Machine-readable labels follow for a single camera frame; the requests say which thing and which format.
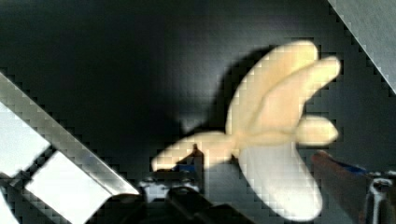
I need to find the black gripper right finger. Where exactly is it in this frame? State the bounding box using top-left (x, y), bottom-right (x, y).
top-left (311, 150), bottom-right (396, 224)

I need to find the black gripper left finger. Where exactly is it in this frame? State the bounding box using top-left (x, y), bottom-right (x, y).
top-left (90, 145), bottom-right (255, 224)

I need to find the black steel toaster oven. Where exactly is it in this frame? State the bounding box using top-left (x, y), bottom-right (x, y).
top-left (0, 0), bottom-right (395, 224)

